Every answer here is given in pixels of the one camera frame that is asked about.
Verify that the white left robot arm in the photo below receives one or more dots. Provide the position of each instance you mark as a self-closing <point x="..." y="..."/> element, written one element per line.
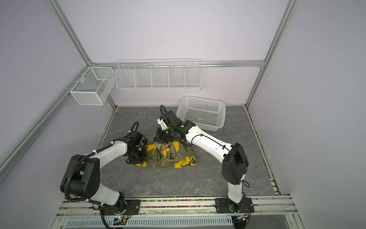
<point x="81" y="181"/>

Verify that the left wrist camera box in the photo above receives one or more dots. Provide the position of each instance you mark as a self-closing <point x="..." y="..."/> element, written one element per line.
<point x="135" y="137"/>

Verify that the small white mesh box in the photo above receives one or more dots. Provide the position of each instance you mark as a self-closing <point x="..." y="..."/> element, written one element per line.
<point x="94" y="86"/>

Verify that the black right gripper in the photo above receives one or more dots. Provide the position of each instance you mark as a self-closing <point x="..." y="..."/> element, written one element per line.
<point x="160" y="135"/>

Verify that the long white wire shelf basket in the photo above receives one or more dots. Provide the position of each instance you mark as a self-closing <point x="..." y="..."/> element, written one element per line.
<point x="158" y="74"/>

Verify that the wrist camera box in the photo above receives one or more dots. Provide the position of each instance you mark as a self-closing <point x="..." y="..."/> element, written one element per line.
<point x="135" y="137"/>
<point x="168" y="119"/>

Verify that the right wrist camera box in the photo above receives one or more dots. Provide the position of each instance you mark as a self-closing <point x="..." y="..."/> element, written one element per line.
<point x="168" y="119"/>

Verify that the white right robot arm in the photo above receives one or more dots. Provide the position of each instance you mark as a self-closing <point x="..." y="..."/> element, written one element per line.
<point x="232" y="157"/>

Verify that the white plastic laundry basket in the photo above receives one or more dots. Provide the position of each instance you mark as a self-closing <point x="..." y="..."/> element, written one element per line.
<point x="208" y="114"/>

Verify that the camouflage yellow green trousers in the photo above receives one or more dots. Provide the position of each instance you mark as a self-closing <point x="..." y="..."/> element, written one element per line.
<point x="171" y="155"/>

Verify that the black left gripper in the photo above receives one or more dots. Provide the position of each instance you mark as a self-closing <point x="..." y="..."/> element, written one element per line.
<point x="141" y="160"/>

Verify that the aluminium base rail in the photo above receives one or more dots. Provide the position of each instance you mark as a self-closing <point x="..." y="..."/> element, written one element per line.
<point x="176" y="213"/>

